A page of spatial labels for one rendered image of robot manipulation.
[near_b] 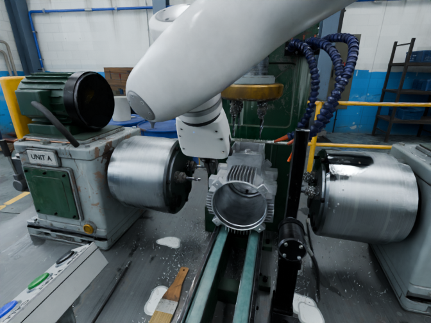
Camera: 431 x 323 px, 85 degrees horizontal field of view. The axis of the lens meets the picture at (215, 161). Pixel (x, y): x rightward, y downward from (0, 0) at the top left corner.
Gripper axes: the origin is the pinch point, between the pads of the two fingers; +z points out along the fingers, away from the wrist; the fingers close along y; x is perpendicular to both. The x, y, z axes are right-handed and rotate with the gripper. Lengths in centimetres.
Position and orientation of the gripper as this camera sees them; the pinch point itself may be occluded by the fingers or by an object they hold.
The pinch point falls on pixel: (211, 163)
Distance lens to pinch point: 55.0
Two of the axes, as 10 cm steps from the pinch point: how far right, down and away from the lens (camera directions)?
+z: 1.2, 6.3, 7.7
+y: 9.7, 0.9, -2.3
